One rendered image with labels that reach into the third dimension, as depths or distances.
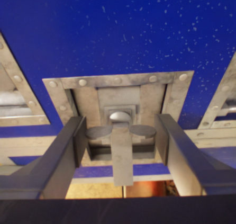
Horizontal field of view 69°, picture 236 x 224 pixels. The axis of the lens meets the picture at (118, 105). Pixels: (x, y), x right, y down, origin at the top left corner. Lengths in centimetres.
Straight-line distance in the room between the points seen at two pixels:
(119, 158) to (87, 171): 13
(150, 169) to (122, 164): 12
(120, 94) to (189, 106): 7
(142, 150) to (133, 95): 12
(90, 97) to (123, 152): 7
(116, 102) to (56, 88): 6
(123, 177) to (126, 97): 9
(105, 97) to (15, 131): 12
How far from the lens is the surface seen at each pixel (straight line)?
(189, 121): 21
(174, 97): 17
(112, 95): 17
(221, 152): 30
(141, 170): 31
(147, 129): 15
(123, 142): 18
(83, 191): 323
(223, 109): 22
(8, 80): 19
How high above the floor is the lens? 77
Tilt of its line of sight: 1 degrees up
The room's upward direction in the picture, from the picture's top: 93 degrees counter-clockwise
